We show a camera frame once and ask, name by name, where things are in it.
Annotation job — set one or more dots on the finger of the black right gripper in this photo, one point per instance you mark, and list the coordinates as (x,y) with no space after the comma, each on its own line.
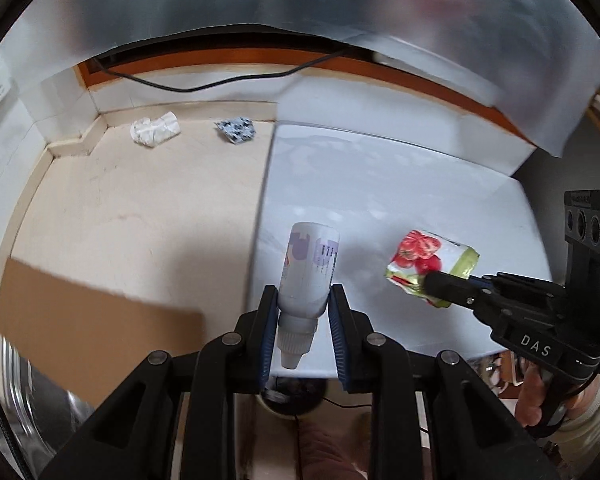
(455,287)

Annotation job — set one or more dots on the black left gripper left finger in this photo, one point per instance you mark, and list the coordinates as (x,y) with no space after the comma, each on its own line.
(237,362)

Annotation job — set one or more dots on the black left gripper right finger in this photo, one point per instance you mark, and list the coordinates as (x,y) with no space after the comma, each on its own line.
(370,362)

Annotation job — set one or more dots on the strawberry green snack wrapper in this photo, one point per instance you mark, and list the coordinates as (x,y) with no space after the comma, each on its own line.
(421,252)

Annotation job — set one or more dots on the small white dropper bottle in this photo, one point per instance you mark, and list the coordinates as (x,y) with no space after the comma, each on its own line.
(304,287)

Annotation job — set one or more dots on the round trash bin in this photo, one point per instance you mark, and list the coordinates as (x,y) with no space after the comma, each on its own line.
(291,397)

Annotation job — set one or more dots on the steel kitchen sink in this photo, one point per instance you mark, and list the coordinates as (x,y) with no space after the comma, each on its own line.
(43,415)

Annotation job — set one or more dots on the person right hand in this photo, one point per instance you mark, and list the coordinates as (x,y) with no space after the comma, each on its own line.
(532,394)

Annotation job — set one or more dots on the brown cardboard sheet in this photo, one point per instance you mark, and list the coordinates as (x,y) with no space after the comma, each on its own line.
(84,339)

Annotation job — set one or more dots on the black white patterned wrapper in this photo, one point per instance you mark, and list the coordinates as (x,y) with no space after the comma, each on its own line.
(237,130)

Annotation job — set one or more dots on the crumpled white tissue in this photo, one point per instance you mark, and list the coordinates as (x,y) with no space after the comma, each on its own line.
(150,133)

